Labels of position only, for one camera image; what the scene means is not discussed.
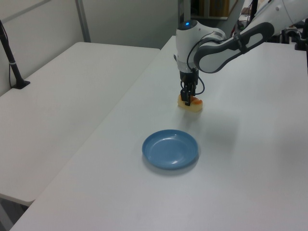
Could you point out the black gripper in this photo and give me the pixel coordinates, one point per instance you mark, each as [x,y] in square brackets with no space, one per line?
[189,78]

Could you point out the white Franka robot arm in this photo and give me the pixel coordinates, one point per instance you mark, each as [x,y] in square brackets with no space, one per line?
[216,50]

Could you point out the black camera stand with base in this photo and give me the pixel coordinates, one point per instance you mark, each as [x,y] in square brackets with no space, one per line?
[13,67]

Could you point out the black clamp camera stand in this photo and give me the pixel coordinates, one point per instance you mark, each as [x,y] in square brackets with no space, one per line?
[301,42]

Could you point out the grey metal partition post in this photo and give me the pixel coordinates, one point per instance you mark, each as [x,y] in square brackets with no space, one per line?
[83,20]

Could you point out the toy bread with orange topping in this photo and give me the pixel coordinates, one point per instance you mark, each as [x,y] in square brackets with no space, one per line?
[196,106]

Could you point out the thin black vertical pole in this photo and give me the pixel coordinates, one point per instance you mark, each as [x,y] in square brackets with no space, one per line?
[254,7]

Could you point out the blue round plate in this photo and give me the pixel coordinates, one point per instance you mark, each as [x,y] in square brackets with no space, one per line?
[169,150]

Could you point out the yellow wooden cabinet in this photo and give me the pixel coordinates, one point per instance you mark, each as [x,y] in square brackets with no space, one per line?
[217,7]

